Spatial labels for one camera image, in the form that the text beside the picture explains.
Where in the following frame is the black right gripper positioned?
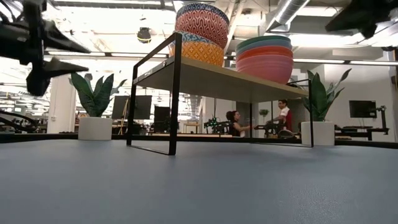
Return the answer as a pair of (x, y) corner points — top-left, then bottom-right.
(325, 0), (398, 40)

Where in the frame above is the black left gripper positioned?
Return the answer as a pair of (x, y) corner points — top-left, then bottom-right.
(0, 0), (91, 97)

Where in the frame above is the blue-grey plain bowl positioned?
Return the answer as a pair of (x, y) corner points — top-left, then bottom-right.
(235, 39), (293, 52)

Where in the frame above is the coral plain bowl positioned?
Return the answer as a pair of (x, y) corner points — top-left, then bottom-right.
(236, 45), (294, 62)

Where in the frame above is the pink plain bowl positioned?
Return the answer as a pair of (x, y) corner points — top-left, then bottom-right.
(235, 55), (294, 85)

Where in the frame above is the teal star patterned bowl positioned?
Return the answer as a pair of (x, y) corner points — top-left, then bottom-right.
(173, 30), (218, 45)

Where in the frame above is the orange patterned bowl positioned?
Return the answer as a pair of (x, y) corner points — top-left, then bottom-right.
(169, 40), (224, 67)

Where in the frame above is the red wavy patterned bowl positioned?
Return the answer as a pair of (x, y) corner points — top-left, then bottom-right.
(175, 8), (230, 49)

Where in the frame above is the green artificial plant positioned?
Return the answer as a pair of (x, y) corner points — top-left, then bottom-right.
(68, 73), (128, 118)
(302, 68), (353, 123)

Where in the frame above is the white round plant pot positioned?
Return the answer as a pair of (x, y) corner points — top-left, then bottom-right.
(300, 121), (336, 147)
(78, 116), (113, 141)

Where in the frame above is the black monitor on stand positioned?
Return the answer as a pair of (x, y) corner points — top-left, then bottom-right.
(348, 100), (388, 135)

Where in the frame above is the large black monitor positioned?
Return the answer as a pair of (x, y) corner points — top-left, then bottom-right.
(111, 95), (153, 121)

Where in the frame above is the dark background desk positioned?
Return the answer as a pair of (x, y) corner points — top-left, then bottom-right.
(334, 125), (390, 141)

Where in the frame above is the person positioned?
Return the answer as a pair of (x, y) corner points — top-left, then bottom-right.
(266, 99), (294, 133)
(226, 110), (253, 138)

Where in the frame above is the small black monitor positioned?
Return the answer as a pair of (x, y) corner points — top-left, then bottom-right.
(154, 106), (172, 133)

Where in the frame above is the black ceiling dome camera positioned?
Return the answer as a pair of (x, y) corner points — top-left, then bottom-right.
(136, 27), (152, 44)

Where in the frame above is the black table frame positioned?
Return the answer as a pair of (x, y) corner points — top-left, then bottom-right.
(0, 133), (398, 149)

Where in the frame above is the wooden shelf with black frame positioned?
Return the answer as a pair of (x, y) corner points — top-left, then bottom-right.
(126, 32), (314, 156)

